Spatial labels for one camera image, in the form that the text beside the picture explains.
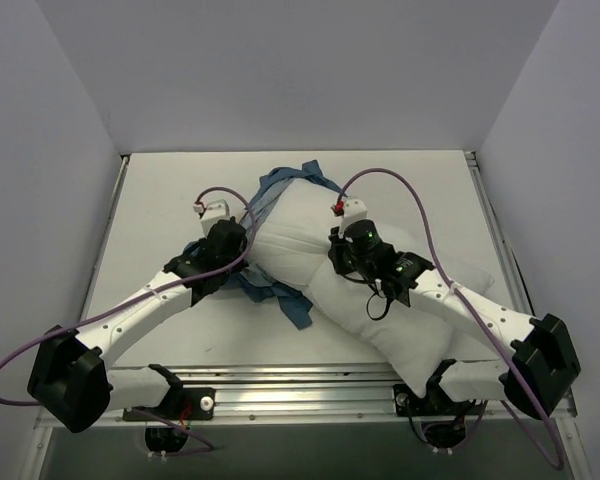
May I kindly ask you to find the blue lettered pillowcase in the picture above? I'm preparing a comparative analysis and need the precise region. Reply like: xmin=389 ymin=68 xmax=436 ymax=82
xmin=223 ymin=160 xmax=341 ymax=330

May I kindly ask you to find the white pillow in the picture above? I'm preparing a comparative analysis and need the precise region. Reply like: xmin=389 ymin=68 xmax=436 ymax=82
xmin=246 ymin=178 xmax=496 ymax=395

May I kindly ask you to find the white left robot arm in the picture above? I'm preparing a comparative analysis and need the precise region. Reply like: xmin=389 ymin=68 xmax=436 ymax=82
xmin=27 ymin=218 xmax=248 ymax=433

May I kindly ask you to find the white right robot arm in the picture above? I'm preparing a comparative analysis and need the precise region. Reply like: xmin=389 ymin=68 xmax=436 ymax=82
xmin=328 ymin=219 xmax=581 ymax=420

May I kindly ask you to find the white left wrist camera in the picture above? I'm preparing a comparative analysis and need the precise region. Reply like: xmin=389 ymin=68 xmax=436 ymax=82
xmin=193 ymin=200 xmax=230 ymax=237

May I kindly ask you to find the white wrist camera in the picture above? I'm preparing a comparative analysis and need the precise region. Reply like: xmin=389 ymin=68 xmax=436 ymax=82
xmin=331 ymin=198 xmax=368 ymax=238
xmin=193 ymin=200 xmax=230 ymax=237

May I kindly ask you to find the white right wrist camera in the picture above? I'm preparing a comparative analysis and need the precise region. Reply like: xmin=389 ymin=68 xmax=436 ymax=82
xmin=331 ymin=198 xmax=368 ymax=238

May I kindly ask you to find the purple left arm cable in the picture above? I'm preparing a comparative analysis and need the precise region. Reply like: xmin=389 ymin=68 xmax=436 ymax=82
xmin=0 ymin=185 xmax=257 ymax=457

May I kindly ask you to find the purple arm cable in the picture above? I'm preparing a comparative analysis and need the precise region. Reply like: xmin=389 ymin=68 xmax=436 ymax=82
xmin=0 ymin=185 xmax=257 ymax=457
xmin=335 ymin=167 xmax=566 ymax=471

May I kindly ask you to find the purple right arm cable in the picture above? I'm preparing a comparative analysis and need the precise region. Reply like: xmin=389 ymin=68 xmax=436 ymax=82
xmin=335 ymin=167 xmax=566 ymax=471

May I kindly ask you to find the aluminium frame rail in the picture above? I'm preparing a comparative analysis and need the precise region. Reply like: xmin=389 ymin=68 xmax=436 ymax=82
xmin=23 ymin=364 xmax=587 ymax=479

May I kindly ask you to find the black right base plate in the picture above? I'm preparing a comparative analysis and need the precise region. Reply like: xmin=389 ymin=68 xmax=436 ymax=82
xmin=392 ymin=383 xmax=480 ymax=417

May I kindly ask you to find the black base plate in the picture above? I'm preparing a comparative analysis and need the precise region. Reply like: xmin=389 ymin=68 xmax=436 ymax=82
xmin=392 ymin=383 xmax=480 ymax=417
xmin=122 ymin=387 xmax=216 ymax=421

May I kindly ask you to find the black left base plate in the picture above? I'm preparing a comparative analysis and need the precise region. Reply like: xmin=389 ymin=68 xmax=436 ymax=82
xmin=122 ymin=387 xmax=216 ymax=421

